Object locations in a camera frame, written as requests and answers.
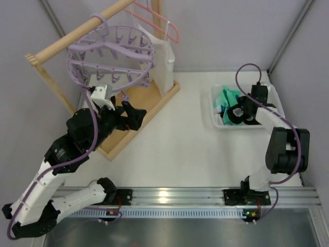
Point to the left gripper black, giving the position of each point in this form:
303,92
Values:
121,118

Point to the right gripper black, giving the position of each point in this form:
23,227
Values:
244,109

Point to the black blue sock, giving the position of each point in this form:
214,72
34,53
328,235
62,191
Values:
247,120

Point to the mint green sock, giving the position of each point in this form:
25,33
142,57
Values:
226,113
225,99

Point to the purple round clip hanger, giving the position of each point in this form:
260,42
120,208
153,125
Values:
118,56

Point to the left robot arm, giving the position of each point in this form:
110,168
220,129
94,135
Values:
36,213

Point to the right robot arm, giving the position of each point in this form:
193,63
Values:
287,152

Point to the white garment on hanger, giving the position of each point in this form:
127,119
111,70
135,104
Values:
164,59

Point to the pink clothes hanger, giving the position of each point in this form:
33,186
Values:
159,23

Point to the white plastic basket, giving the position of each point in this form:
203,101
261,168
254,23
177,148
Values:
216,118

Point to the wooden clothes rack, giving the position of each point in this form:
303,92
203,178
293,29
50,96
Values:
148,98

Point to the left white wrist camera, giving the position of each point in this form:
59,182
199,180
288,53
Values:
101,96

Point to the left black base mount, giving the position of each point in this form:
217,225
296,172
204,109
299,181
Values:
123,197

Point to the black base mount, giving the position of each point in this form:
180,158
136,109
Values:
233,197
123,197

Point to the aluminium mounting rail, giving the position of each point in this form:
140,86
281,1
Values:
289,197

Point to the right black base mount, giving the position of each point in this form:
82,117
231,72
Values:
233,197

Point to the grey slotted cable duct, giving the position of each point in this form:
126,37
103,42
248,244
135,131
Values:
170,213

